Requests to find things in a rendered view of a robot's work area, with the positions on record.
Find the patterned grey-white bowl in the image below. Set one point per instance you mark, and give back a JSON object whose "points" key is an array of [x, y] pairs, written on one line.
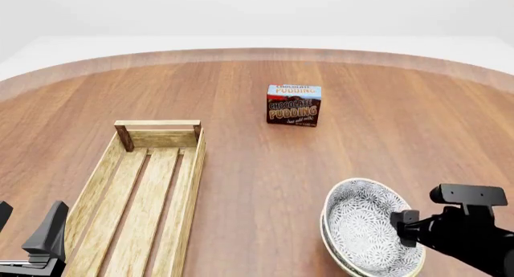
{"points": [[335, 259], [361, 216]]}

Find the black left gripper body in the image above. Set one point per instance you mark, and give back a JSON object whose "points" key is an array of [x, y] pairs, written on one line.
{"points": [[28, 268]]}

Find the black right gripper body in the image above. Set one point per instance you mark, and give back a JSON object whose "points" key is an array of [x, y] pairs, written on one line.
{"points": [[405, 225]]}

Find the flat black plate on stalk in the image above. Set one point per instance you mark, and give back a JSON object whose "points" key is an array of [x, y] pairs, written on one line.
{"points": [[470, 194]]}

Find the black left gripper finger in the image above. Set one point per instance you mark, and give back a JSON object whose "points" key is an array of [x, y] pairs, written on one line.
{"points": [[50, 232], [4, 213]]}

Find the chocolate pudding box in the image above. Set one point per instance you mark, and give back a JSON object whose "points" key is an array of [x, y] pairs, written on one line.
{"points": [[293, 108]]}

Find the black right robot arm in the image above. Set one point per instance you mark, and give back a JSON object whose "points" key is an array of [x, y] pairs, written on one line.
{"points": [[466, 241]]}

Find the wooden slat tray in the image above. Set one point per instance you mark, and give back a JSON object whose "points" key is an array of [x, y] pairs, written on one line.
{"points": [[128, 198]]}

